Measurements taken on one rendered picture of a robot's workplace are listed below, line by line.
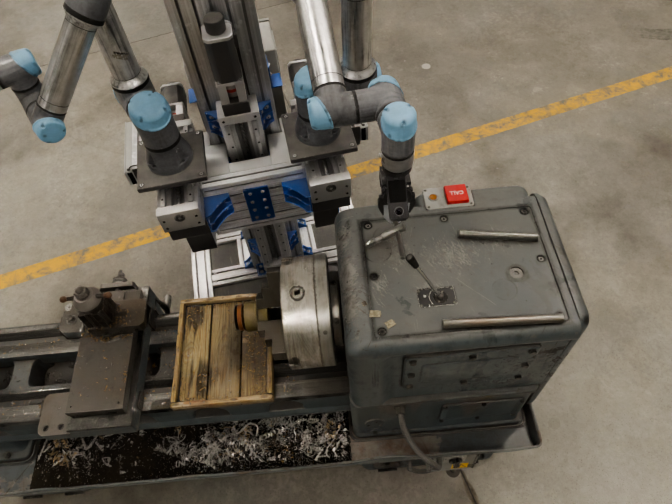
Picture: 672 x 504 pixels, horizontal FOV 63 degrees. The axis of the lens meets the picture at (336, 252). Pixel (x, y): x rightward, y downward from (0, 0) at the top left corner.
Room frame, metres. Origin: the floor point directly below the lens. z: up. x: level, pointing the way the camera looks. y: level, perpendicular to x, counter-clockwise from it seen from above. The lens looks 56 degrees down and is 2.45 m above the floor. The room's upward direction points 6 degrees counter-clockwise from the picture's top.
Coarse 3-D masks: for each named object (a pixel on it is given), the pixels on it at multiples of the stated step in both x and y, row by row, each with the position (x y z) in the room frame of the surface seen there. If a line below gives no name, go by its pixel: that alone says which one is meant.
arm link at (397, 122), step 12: (384, 108) 0.90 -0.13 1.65; (396, 108) 0.89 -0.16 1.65; (408, 108) 0.88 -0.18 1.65; (384, 120) 0.86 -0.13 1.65; (396, 120) 0.85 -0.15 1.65; (408, 120) 0.85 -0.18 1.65; (384, 132) 0.86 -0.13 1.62; (396, 132) 0.84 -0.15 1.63; (408, 132) 0.84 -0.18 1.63; (384, 144) 0.86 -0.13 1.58; (396, 144) 0.84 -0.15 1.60; (408, 144) 0.84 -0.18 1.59; (396, 156) 0.84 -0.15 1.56; (408, 156) 0.84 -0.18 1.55
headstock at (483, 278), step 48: (480, 192) 0.96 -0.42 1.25; (336, 240) 0.88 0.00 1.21; (384, 240) 0.83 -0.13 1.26; (432, 240) 0.82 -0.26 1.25; (480, 240) 0.80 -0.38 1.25; (384, 288) 0.69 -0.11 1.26; (480, 288) 0.66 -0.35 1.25; (528, 288) 0.64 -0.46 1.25; (576, 288) 0.63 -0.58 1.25; (384, 336) 0.56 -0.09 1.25; (432, 336) 0.54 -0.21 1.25; (480, 336) 0.53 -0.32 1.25; (528, 336) 0.52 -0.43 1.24; (576, 336) 0.52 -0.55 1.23; (384, 384) 0.52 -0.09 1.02; (432, 384) 0.53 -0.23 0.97; (480, 384) 0.53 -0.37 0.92; (528, 384) 0.53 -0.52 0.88
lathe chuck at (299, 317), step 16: (304, 256) 0.85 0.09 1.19; (288, 272) 0.78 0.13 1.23; (304, 272) 0.77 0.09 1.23; (288, 288) 0.73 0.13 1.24; (304, 288) 0.72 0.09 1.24; (288, 304) 0.68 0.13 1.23; (304, 304) 0.68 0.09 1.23; (288, 320) 0.65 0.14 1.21; (304, 320) 0.65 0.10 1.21; (288, 336) 0.62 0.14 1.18; (304, 336) 0.62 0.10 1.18; (288, 352) 0.59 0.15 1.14; (304, 352) 0.59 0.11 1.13; (320, 352) 0.59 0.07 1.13; (304, 368) 0.59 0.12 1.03
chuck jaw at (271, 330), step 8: (272, 320) 0.71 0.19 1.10; (280, 320) 0.71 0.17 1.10; (264, 328) 0.69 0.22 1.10; (272, 328) 0.68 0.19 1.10; (280, 328) 0.68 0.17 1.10; (264, 336) 0.68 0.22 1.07; (272, 336) 0.66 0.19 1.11; (280, 336) 0.66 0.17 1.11; (272, 344) 0.63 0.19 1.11; (280, 344) 0.63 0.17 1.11; (272, 352) 0.61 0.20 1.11; (280, 352) 0.61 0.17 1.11; (288, 360) 0.59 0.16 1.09; (296, 360) 0.59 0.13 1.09
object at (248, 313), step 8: (240, 304) 0.77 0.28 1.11; (248, 304) 0.76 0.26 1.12; (240, 312) 0.74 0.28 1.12; (248, 312) 0.73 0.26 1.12; (256, 312) 0.73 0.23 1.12; (264, 312) 0.73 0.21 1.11; (240, 320) 0.72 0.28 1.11; (248, 320) 0.71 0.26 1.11; (256, 320) 0.71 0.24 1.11; (264, 320) 0.71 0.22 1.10; (240, 328) 0.70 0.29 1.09; (248, 328) 0.70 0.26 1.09; (256, 328) 0.70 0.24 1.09
